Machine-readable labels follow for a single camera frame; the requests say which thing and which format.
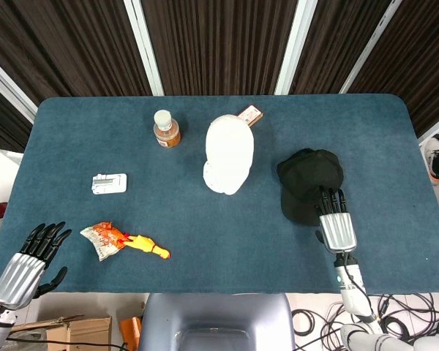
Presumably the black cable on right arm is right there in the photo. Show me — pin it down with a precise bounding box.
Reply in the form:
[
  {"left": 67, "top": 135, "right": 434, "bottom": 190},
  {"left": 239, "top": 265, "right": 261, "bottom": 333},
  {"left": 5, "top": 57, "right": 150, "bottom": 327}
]
[{"left": 342, "top": 252, "right": 386, "bottom": 325}]

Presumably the orange floor object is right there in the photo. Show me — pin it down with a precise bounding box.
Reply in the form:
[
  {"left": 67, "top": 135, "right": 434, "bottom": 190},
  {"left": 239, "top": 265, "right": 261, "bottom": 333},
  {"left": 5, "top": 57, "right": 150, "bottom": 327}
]
[{"left": 119, "top": 316, "right": 143, "bottom": 351}]

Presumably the dark brown curtain panel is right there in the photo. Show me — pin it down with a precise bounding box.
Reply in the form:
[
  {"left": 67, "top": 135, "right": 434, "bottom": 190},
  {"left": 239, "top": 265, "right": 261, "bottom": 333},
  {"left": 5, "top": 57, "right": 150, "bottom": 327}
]
[
  {"left": 349, "top": 0, "right": 439, "bottom": 138},
  {"left": 140, "top": 0, "right": 301, "bottom": 97},
  {"left": 289, "top": 0, "right": 393, "bottom": 95},
  {"left": 0, "top": 0, "right": 153, "bottom": 105}
]

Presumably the black floor cable tangle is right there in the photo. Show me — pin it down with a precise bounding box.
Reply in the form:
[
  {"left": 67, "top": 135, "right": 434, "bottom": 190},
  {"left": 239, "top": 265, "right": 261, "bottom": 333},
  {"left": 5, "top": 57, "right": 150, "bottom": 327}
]
[{"left": 292, "top": 292, "right": 439, "bottom": 351}]

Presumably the yellow rubber chicken toy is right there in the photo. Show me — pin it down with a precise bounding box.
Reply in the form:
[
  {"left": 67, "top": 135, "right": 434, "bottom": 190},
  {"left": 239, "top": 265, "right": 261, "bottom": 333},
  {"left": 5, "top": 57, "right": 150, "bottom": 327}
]
[{"left": 119, "top": 233, "right": 171, "bottom": 261}]

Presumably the white folding phone stand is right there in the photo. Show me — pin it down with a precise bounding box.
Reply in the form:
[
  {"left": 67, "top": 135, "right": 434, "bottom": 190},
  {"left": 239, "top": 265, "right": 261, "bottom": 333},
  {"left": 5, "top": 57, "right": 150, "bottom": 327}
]
[{"left": 91, "top": 173, "right": 129, "bottom": 197}]

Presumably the brown cardboard box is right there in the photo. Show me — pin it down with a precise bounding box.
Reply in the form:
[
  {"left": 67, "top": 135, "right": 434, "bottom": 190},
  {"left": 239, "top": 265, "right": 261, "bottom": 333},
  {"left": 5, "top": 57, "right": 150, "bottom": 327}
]
[{"left": 10, "top": 314, "right": 113, "bottom": 351}]

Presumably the clear jar with white lid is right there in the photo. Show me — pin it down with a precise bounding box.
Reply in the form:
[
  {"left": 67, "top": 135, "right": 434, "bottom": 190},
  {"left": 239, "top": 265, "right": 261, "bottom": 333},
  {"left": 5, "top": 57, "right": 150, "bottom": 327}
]
[{"left": 153, "top": 110, "right": 182, "bottom": 149}]

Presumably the white mannequin head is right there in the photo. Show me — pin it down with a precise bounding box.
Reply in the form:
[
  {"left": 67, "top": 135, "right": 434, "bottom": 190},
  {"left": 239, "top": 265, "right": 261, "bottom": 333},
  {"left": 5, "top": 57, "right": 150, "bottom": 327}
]
[{"left": 203, "top": 113, "right": 256, "bottom": 197}]

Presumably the orange white snack bag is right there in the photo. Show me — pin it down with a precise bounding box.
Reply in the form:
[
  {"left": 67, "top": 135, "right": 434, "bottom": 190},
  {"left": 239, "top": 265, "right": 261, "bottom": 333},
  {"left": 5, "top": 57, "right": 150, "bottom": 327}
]
[{"left": 80, "top": 220, "right": 127, "bottom": 263}]

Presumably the black baseball cap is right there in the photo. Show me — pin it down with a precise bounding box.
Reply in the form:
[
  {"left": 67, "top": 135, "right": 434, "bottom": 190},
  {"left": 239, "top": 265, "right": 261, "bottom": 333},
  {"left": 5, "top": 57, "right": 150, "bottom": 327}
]
[{"left": 277, "top": 148, "right": 345, "bottom": 226}]

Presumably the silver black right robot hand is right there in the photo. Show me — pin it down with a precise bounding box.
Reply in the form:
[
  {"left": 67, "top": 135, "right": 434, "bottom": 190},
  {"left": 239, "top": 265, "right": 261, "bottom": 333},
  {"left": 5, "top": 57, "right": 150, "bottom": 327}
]
[{"left": 315, "top": 186, "right": 358, "bottom": 254}]

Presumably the white frame post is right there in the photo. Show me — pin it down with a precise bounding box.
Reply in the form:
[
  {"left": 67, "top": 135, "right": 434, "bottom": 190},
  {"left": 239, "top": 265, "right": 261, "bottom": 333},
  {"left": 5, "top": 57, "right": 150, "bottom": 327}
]
[
  {"left": 274, "top": 0, "right": 318, "bottom": 96},
  {"left": 123, "top": 0, "right": 165, "bottom": 97},
  {"left": 0, "top": 50, "right": 37, "bottom": 124},
  {"left": 339, "top": 0, "right": 403, "bottom": 94},
  {"left": 416, "top": 109, "right": 439, "bottom": 143}
]

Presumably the blue table cloth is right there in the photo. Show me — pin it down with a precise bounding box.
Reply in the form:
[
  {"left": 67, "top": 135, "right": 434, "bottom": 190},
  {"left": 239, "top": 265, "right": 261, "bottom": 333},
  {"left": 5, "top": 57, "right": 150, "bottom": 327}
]
[{"left": 0, "top": 94, "right": 439, "bottom": 295}]

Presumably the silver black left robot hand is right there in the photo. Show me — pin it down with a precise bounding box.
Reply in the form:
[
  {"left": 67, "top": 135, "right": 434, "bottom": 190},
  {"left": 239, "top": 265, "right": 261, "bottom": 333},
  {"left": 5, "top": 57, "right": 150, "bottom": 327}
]
[{"left": 0, "top": 222, "right": 72, "bottom": 311}]

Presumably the small brown pink box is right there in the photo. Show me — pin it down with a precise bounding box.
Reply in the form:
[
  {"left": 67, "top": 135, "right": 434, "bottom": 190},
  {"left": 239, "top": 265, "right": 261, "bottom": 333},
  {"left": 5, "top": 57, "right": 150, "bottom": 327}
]
[{"left": 236, "top": 105, "right": 265, "bottom": 128}]

